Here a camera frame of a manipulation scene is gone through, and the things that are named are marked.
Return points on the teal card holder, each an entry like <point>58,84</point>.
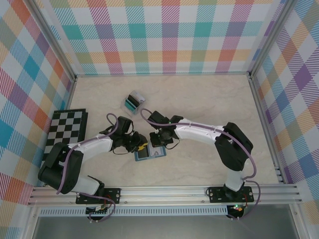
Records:
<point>149,159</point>

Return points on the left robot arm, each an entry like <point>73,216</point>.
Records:
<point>94,147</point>

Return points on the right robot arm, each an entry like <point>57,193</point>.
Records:
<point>197,133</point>

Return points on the dark credit card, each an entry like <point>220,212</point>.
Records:
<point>142,154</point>

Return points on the white printed credit card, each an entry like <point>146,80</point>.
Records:
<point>157,152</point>

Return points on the teal card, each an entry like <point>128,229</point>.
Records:
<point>130,105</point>

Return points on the dark brown card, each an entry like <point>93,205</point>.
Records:
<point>134,99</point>

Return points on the clear plastic box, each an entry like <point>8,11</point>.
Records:
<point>140,105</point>

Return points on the black silver chessboard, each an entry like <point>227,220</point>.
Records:
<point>64,119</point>

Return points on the grey metal panel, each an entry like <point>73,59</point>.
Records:
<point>162,227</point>

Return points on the wide aluminium mounting rail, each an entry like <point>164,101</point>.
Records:
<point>162,194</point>

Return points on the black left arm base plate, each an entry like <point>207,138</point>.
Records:
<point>113,195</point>

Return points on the thin aluminium wall rail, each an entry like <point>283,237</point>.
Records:
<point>162,74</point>

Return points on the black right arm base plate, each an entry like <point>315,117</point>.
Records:
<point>216,194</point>

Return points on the aluminium side rail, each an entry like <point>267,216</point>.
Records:
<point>262,112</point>

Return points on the aluminium corner post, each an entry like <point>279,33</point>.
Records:
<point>270,37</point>
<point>54,39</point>

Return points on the aluminium frame leg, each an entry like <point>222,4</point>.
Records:
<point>295,224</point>
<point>30,224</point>

